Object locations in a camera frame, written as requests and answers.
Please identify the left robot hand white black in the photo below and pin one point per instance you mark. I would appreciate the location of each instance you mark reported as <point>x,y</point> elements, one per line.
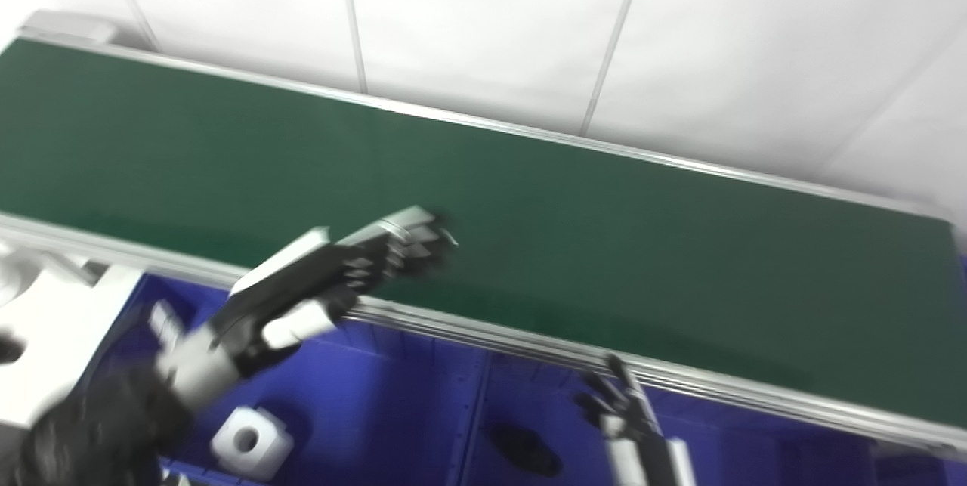
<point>302,282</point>

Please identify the white round plastic part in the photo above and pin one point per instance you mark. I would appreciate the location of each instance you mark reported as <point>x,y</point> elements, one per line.
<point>253,444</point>

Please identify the blue plastic bin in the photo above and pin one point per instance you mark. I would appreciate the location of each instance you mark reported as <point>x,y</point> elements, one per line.
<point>755,448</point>
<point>393,410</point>

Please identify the white base structure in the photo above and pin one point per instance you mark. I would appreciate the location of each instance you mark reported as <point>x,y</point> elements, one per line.
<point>53,327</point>

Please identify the black plastic part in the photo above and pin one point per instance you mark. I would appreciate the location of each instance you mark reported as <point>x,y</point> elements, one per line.
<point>525,450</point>

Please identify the green conveyor belt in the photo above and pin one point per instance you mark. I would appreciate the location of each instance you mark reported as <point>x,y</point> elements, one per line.
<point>491,335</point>
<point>566,229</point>

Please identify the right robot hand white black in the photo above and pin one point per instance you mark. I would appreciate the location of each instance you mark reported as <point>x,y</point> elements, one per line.
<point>634,441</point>

